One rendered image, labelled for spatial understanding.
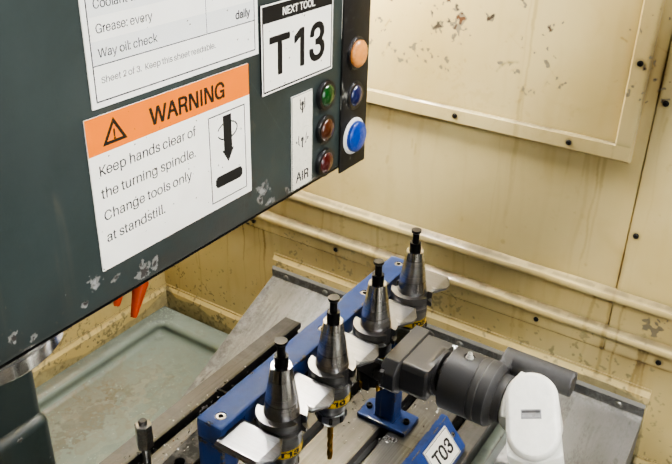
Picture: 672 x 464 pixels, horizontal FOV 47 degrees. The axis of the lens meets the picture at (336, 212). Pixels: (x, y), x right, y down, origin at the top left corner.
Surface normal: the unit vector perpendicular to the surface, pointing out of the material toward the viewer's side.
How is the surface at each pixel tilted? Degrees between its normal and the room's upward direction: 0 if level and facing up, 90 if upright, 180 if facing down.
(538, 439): 34
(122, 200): 90
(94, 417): 0
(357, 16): 90
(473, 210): 90
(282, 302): 24
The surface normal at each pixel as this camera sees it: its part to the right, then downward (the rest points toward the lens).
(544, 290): -0.55, 0.37
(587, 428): -0.20, -0.66
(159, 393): 0.02, -0.89
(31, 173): 0.84, 0.26
